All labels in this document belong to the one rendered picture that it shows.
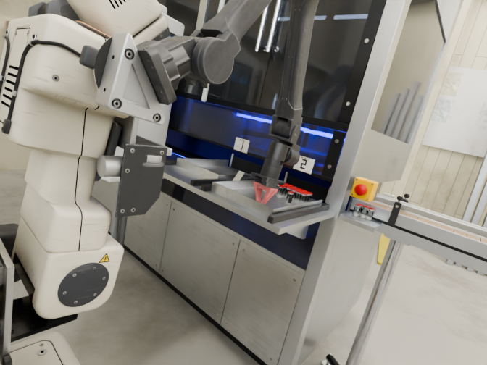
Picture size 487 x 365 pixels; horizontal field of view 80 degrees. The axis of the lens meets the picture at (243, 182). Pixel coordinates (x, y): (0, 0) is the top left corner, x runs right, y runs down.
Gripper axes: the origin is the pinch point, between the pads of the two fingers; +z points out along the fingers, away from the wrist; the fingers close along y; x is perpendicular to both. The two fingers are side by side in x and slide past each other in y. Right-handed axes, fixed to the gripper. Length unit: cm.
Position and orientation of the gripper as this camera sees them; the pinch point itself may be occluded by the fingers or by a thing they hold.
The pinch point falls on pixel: (259, 205)
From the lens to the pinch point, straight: 88.9
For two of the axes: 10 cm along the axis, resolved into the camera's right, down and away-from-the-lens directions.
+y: 5.9, 1.1, 8.0
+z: -3.1, 9.5, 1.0
